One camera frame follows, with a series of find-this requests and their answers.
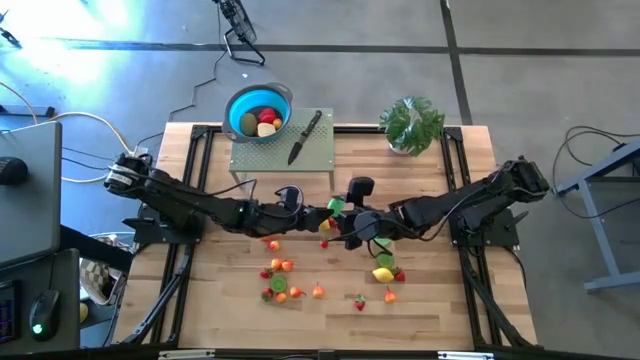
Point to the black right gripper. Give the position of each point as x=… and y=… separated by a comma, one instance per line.
x=372, y=224

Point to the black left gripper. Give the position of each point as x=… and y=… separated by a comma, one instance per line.
x=277, y=220

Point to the black kitchen knife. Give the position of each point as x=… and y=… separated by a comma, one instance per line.
x=304, y=139

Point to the halved kiwi toy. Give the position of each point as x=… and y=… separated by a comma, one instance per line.
x=248, y=124

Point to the blue collapsible colander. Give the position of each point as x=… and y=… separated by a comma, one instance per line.
x=237, y=107

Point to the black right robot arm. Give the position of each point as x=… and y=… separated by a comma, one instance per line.
x=450, y=205

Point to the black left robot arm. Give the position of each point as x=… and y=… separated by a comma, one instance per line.
x=190, y=205

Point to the orange toy pear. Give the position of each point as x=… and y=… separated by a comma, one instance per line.
x=390, y=296
x=318, y=291
x=297, y=292

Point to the green perforated metal riser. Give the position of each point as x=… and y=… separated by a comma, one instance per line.
x=270, y=157

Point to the green plant in white pot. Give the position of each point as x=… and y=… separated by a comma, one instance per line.
x=412, y=125

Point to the black floor fan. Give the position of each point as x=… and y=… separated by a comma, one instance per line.
x=240, y=22

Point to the checkered bag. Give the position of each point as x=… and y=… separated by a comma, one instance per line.
x=97, y=280

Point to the small yellow object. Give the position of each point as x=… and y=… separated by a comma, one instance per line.
x=83, y=312

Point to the dark desk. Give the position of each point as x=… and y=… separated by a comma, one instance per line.
x=65, y=300

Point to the black lit computer mouse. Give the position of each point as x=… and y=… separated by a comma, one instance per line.
x=45, y=310

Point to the grey side desk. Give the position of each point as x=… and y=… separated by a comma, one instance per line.
x=30, y=215

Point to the black keyboard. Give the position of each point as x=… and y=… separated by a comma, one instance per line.
x=7, y=315

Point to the black aluminium table frame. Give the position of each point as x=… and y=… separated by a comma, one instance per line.
x=360, y=129

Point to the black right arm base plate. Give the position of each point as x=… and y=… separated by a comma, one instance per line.
x=500, y=235

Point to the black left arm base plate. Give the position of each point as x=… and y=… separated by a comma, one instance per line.
x=150, y=232

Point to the grey metal table frame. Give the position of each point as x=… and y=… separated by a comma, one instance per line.
x=600, y=240

